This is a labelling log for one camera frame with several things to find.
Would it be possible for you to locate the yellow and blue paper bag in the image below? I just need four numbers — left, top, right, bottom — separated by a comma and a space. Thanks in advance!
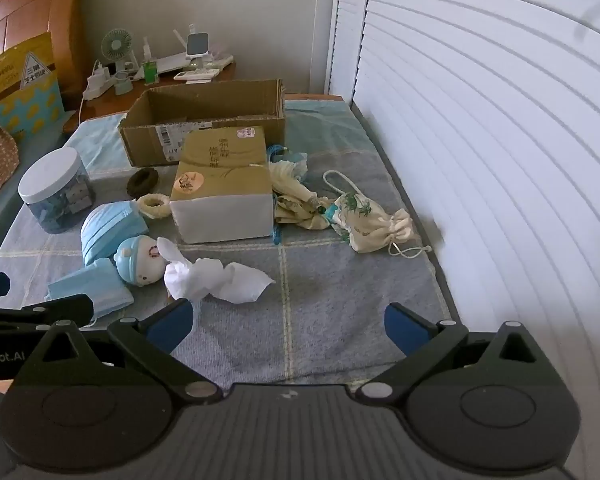
0, 31, 66, 136

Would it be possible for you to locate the blue face mask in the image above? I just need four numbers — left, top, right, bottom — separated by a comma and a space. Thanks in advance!
45, 258, 135, 321
80, 200, 150, 267

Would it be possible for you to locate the cardboard box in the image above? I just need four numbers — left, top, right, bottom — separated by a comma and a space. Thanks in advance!
117, 79, 287, 168

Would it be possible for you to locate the cream scrunchie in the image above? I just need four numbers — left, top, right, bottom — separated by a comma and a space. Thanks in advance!
136, 194, 172, 220

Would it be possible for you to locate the white power strip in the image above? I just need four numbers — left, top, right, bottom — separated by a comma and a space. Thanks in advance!
82, 60, 113, 101

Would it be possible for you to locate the blue white ball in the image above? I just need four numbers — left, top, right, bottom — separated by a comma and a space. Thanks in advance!
112, 235, 167, 287

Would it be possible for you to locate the mint desk fan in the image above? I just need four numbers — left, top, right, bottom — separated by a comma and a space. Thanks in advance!
100, 29, 135, 96

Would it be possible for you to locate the wooden nightstand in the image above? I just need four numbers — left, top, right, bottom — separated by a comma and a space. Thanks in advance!
62, 60, 238, 133

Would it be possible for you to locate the floral drawstring pouch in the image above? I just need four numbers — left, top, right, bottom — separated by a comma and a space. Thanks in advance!
322, 170, 433, 261

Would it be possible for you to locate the gold tissue pack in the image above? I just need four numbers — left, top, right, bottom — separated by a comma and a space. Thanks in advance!
170, 126, 276, 245

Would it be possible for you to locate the narrow white louvered door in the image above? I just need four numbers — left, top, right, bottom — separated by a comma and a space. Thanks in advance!
325, 0, 372, 106

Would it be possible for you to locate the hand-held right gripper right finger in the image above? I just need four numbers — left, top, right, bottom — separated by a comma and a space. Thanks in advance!
352, 302, 556, 404

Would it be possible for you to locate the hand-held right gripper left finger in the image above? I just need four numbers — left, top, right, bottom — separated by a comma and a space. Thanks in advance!
29, 299, 225, 404

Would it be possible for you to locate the clear jar with white lid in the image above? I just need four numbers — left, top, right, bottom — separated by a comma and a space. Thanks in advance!
18, 148, 97, 235

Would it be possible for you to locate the wooden headboard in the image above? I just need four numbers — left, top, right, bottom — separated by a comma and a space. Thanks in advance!
0, 0, 93, 111

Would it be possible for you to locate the wide white louvered door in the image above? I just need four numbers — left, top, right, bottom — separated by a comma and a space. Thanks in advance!
350, 0, 600, 411

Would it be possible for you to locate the white router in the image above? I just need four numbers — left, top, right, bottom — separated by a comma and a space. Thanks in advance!
155, 22, 233, 78

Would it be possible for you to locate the brown scrunchie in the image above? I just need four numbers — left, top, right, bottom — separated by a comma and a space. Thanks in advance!
127, 169, 165, 197

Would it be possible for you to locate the white tissue paper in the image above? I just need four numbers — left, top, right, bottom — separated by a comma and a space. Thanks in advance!
157, 236, 277, 306

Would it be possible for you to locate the green bottle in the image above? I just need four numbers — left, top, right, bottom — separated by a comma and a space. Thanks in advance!
140, 42, 160, 85

